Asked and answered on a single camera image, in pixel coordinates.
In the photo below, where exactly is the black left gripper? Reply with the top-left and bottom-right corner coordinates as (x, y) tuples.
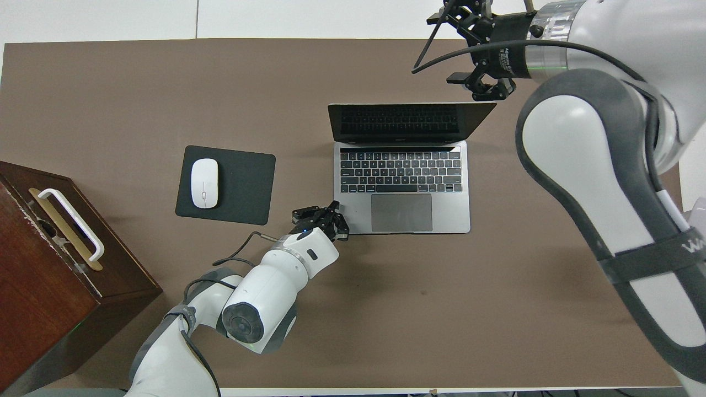
(291, 200), (350, 242)

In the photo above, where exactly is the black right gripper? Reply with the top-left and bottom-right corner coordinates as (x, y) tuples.
(427, 0), (533, 102)

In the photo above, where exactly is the silver laptop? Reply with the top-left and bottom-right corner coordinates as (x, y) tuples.
(327, 102), (498, 235)

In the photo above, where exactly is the black mouse pad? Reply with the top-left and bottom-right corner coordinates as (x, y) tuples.
(175, 145), (276, 226)

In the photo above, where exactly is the white computer mouse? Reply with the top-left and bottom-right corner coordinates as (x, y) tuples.
(191, 158), (220, 210)

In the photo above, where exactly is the brown table mat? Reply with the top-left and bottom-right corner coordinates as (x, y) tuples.
(0, 39), (684, 389)

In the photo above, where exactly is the white desk lamp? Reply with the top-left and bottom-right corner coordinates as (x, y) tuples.
(687, 194), (706, 229)

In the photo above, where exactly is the dark brown wooden box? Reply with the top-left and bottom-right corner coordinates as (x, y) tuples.
(0, 161), (163, 396)

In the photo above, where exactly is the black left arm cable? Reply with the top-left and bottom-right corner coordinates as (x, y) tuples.
(182, 230), (283, 397)

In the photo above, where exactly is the white box handle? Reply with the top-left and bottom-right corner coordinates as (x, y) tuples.
(38, 188), (105, 262)

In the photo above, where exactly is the brass handle plate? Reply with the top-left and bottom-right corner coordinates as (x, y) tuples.
(28, 187), (104, 272)

